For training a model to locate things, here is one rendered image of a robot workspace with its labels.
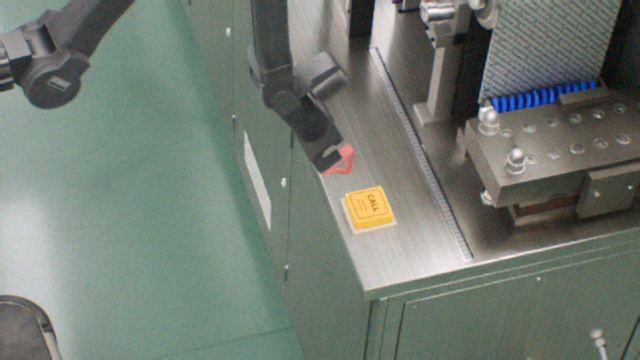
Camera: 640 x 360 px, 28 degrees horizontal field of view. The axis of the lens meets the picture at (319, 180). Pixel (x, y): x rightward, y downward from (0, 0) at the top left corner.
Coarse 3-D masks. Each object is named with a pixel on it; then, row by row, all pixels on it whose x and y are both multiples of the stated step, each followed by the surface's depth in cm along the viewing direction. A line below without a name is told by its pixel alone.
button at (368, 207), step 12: (360, 192) 232; (372, 192) 232; (348, 204) 231; (360, 204) 230; (372, 204) 231; (384, 204) 231; (360, 216) 229; (372, 216) 229; (384, 216) 229; (360, 228) 229
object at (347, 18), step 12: (336, 0) 265; (348, 0) 259; (360, 0) 253; (372, 0) 254; (348, 12) 255; (360, 12) 256; (372, 12) 257; (348, 24) 258; (360, 24) 258; (372, 24) 259; (348, 36) 260; (360, 36) 261
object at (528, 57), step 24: (528, 24) 222; (552, 24) 223; (576, 24) 225; (600, 24) 227; (504, 48) 225; (528, 48) 226; (552, 48) 228; (576, 48) 230; (600, 48) 232; (504, 72) 230; (528, 72) 232; (552, 72) 234; (576, 72) 236; (480, 96) 233
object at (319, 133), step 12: (324, 108) 215; (312, 120) 209; (324, 120) 212; (300, 132) 211; (312, 132) 211; (324, 132) 213; (336, 132) 212; (300, 144) 214; (312, 144) 213; (324, 144) 212; (336, 144) 212; (312, 156) 212
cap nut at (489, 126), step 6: (486, 114) 226; (492, 114) 226; (498, 114) 227; (486, 120) 226; (492, 120) 226; (498, 120) 228; (480, 126) 228; (486, 126) 227; (492, 126) 227; (498, 126) 229; (486, 132) 228; (492, 132) 228
